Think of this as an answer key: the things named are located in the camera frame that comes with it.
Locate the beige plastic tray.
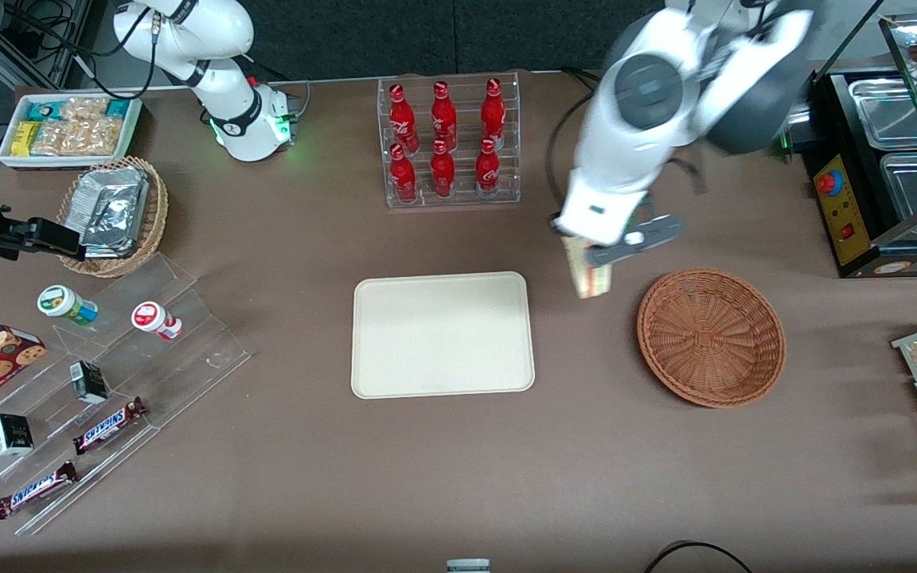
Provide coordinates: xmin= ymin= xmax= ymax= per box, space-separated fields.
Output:
xmin=351 ymin=271 xmax=537 ymax=400

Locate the brown Snickers bar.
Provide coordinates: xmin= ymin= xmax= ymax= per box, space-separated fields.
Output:
xmin=0 ymin=460 xmax=80 ymax=520
xmin=72 ymin=396 xmax=148 ymax=456

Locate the black looped floor cable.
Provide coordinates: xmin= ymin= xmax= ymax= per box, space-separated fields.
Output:
xmin=643 ymin=540 xmax=755 ymax=573

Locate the clear acrylic bottle rack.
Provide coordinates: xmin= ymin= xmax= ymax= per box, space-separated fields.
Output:
xmin=377 ymin=71 xmax=522 ymax=210

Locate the dark equipment rack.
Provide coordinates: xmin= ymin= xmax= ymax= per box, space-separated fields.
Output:
xmin=0 ymin=0 xmax=98 ymax=90

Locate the green lid snack cup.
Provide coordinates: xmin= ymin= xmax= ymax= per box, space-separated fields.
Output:
xmin=37 ymin=284 xmax=100 ymax=327

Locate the black food warmer cabinet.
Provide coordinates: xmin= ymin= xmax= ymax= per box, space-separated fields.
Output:
xmin=781 ymin=0 xmax=917 ymax=279

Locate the small black box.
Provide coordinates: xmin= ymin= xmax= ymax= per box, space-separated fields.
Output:
xmin=0 ymin=412 xmax=35 ymax=458
xmin=69 ymin=360 xmax=110 ymax=405

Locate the light wicker basket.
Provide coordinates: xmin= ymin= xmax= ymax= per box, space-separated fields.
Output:
xmin=57 ymin=156 xmax=170 ymax=279

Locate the clear acrylic stepped display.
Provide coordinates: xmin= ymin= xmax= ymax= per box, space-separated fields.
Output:
xmin=0 ymin=253 xmax=252 ymax=536

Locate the white rectangular snack tray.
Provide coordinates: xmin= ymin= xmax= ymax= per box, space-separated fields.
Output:
xmin=0 ymin=92 xmax=144 ymax=170

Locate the yellow snack bar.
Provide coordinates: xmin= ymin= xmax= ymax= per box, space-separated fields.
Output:
xmin=11 ymin=121 xmax=41 ymax=158

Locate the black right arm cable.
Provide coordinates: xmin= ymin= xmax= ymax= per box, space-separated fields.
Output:
xmin=0 ymin=0 xmax=166 ymax=101

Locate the brown round wicker basket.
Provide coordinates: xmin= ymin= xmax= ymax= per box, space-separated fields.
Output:
xmin=637 ymin=267 xmax=787 ymax=409

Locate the triangular sandwich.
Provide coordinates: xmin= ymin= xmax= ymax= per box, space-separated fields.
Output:
xmin=561 ymin=234 xmax=614 ymax=301

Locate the silver foil pack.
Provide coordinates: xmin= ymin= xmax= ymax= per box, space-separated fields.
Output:
xmin=79 ymin=191 xmax=147 ymax=258
xmin=75 ymin=166 xmax=150 ymax=209

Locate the red lid snack cup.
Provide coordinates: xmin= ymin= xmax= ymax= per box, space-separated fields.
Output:
xmin=131 ymin=301 xmax=184 ymax=341

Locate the clear bag of crackers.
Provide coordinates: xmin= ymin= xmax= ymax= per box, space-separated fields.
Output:
xmin=68 ymin=117 xmax=124 ymax=158
xmin=31 ymin=119 xmax=77 ymax=158
xmin=59 ymin=96 xmax=110 ymax=123

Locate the red cola bottle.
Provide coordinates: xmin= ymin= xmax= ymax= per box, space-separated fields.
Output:
xmin=431 ymin=80 xmax=459 ymax=150
xmin=474 ymin=137 xmax=501 ymax=199
xmin=388 ymin=143 xmax=418 ymax=204
xmin=429 ymin=139 xmax=457 ymax=199
xmin=480 ymin=77 xmax=506 ymax=148
xmin=388 ymin=84 xmax=419 ymax=154

